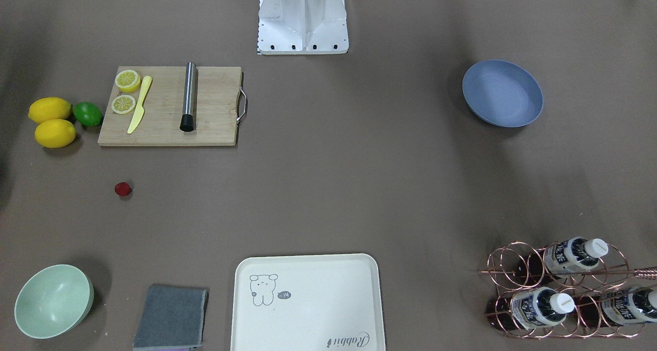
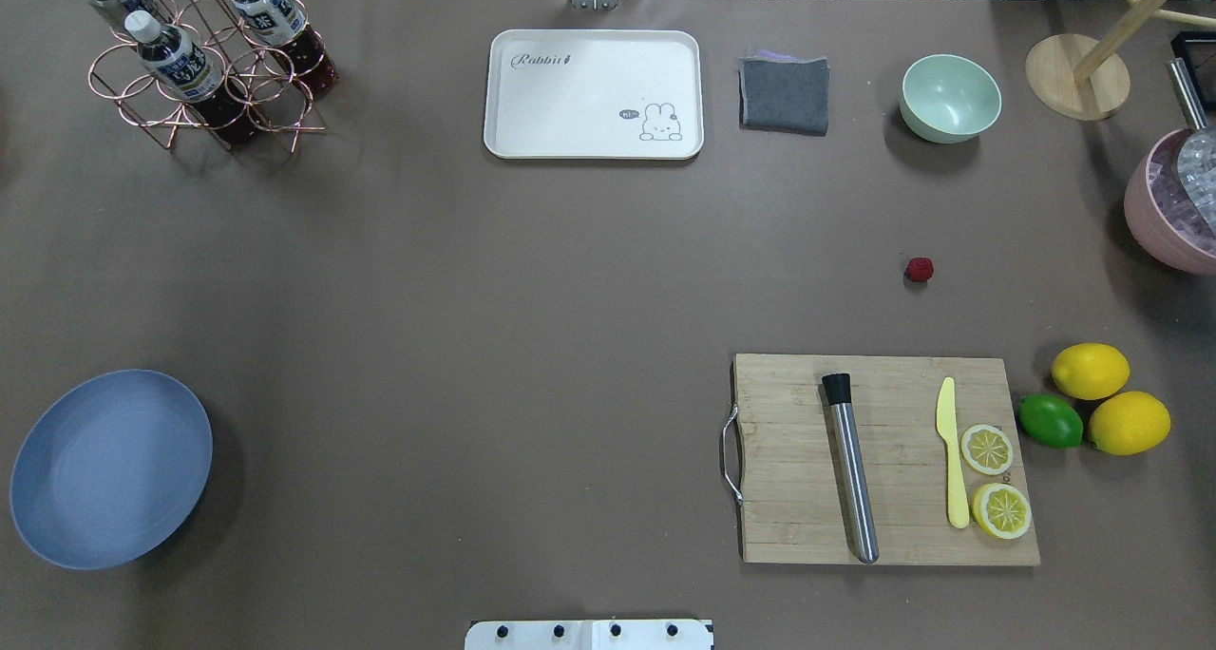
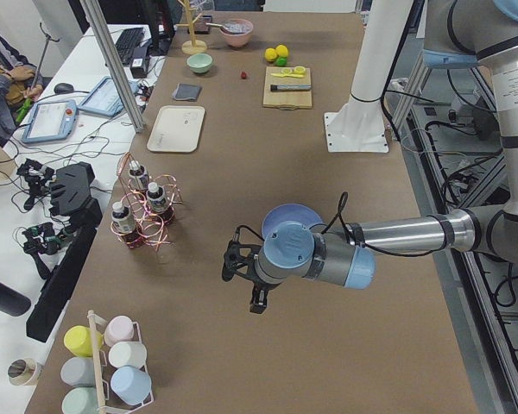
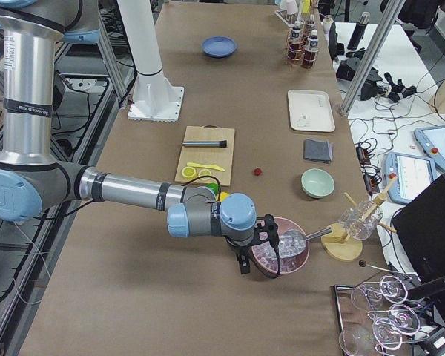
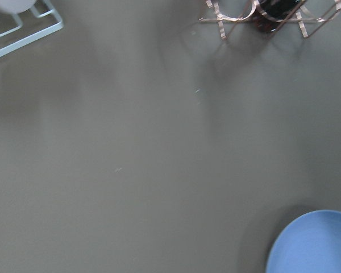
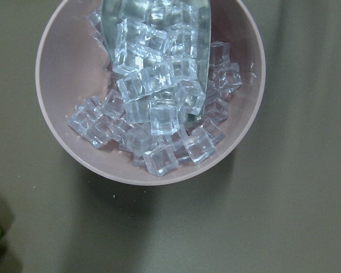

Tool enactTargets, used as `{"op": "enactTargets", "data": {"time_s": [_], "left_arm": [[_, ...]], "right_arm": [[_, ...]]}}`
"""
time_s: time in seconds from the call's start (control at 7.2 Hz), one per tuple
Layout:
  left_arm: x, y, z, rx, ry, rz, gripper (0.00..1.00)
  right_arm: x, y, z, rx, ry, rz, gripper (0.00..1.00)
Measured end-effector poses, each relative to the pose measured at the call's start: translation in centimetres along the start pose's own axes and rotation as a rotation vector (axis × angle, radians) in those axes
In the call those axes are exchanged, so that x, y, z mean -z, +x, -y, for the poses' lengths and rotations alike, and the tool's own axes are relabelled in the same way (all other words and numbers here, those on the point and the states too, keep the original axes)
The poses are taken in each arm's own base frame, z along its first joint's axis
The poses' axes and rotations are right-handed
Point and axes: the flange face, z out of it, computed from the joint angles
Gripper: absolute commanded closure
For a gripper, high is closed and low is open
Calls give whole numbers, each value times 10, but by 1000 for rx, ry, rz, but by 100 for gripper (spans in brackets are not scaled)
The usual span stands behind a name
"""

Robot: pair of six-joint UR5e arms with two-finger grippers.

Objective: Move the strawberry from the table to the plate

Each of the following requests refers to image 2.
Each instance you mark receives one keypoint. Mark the red strawberry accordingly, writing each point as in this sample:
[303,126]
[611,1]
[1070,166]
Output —
[919,269]

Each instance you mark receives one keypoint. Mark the blue round plate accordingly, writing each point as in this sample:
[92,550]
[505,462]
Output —
[111,470]

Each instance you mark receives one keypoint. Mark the cream rabbit tray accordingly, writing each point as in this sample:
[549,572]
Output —
[594,94]

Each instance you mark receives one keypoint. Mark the steel muddler black tip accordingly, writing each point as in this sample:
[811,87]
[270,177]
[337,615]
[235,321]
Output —
[859,515]

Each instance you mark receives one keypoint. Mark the grey folded cloth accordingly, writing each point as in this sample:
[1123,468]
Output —
[784,93]

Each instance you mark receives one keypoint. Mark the wooden cutting board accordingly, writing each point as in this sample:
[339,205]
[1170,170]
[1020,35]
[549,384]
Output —
[792,509]

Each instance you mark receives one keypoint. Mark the yellow plastic knife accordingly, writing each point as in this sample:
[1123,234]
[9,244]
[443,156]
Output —
[957,510]

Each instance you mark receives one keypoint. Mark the mint green bowl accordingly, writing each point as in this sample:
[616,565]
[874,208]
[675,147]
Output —
[949,99]

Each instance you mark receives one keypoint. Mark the lemon half upper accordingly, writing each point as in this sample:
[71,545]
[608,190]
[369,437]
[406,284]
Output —
[987,450]

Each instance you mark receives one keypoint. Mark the lemon half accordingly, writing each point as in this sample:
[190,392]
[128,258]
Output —
[1001,510]
[987,450]

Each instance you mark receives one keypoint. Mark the lemon half lower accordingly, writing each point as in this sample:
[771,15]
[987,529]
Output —
[1001,510]

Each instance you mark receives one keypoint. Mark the green lime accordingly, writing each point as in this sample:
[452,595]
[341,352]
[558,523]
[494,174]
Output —
[1051,421]

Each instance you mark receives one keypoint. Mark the yellow lemon upper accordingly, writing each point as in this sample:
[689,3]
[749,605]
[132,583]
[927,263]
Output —
[1090,371]

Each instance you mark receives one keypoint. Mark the yellow lemon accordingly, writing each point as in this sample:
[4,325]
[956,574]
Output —
[1090,371]
[1129,423]

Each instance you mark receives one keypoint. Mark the wooden cup stand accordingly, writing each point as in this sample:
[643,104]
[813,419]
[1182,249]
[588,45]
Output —
[1083,78]

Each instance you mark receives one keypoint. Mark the yellow lemon lower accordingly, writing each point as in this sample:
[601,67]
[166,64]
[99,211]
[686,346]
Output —
[1129,423]

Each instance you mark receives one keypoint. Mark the pink bowl with ice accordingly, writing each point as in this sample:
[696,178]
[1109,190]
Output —
[1160,214]

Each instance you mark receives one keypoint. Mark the metal ice scoop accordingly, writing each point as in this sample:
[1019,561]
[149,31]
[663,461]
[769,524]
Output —
[1195,163]

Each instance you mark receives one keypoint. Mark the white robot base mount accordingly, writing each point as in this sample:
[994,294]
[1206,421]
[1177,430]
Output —
[660,633]

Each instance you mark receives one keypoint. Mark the copper wire bottle rack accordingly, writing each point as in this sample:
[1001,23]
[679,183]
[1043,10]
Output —
[234,69]

